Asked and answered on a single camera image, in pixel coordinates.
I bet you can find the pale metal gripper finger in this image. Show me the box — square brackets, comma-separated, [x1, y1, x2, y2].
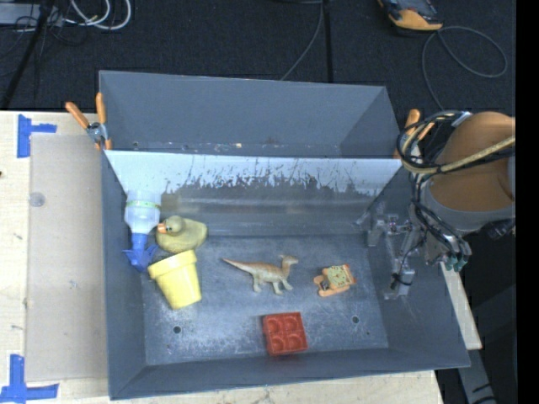
[355, 202, 413, 248]
[383, 268, 417, 301]

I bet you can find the orange toy clock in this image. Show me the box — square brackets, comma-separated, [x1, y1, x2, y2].
[312, 263, 358, 298]

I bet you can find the red building block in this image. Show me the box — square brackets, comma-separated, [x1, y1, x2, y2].
[261, 311, 309, 357]

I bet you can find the tan toy dinosaur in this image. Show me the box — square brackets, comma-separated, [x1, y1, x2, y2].
[221, 254, 301, 296]

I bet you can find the grey metal bin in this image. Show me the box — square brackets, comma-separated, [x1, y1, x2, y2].
[97, 70, 472, 401]

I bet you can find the yellow rubber duck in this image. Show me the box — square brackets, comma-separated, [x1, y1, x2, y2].
[155, 215, 209, 255]

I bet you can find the yellow flower pot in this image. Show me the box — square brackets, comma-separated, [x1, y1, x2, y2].
[147, 248, 204, 311]

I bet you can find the clear spray bottle blue nozzle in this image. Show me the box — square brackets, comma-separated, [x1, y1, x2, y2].
[121, 189, 163, 274]

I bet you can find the pale flat board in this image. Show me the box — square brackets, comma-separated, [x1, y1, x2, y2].
[24, 132, 109, 383]

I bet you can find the black cylinder on white bracket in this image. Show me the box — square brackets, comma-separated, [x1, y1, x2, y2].
[482, 219, 516, 240]

